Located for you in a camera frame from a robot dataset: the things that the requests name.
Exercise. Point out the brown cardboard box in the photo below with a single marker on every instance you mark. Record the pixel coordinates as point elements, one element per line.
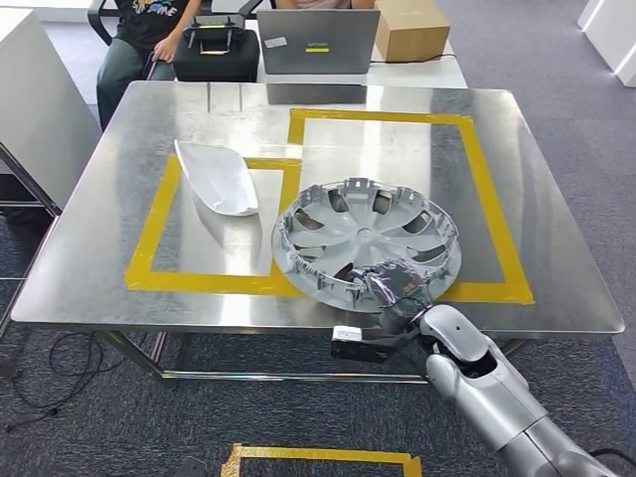
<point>412,33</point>

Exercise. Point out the black device with antennas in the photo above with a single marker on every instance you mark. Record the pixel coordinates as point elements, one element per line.
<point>213,29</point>

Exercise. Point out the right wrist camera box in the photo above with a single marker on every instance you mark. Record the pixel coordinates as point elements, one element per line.
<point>348,334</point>

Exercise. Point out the black carrying case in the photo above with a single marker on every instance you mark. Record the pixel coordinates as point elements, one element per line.
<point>216,66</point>

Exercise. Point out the stainless steel workbench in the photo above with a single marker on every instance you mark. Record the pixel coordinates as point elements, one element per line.
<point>99,230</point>

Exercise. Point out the white desk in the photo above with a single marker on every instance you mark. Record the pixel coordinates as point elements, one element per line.
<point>39,112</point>

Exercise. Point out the person's hand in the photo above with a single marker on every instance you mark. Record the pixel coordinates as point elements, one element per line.
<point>166,47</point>

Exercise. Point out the white cabinet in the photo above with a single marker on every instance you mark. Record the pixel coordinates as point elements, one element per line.
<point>611,39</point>

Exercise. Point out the person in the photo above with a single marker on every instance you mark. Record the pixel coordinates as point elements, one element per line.
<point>129,66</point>

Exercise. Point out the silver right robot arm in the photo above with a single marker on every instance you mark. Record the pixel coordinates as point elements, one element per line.
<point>486,388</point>

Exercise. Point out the silver curved shell part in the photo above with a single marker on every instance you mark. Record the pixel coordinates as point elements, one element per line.
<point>219,178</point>

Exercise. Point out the grey laptop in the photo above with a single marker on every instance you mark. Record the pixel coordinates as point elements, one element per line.
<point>318,39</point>

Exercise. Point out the grey plastic wheel hubcap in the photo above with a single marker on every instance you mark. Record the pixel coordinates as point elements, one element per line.
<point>363,237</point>

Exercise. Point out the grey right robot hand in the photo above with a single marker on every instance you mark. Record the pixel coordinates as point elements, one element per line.
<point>402,296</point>

